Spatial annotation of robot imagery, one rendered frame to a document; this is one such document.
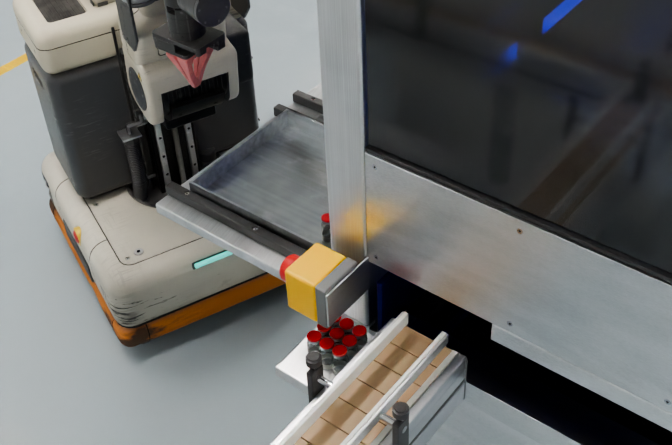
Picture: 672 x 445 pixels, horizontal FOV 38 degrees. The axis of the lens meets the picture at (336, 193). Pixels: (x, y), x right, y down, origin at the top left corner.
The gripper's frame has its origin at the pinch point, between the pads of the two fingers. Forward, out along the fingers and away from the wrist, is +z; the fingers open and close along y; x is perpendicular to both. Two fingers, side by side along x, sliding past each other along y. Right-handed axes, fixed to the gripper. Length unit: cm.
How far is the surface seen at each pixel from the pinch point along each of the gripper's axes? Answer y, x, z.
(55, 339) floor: -72, 0, 107
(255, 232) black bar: 17.3, -7.7, 18.3
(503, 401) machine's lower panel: 66, -12, 21
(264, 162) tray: 4.9, 8.6, 19.8
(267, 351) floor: -23, 30, 108
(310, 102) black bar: 1.4, 26.3, 18.2
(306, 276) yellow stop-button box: 39.4, -20.7, 5.5
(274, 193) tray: 12.0, 3.1, 20.0
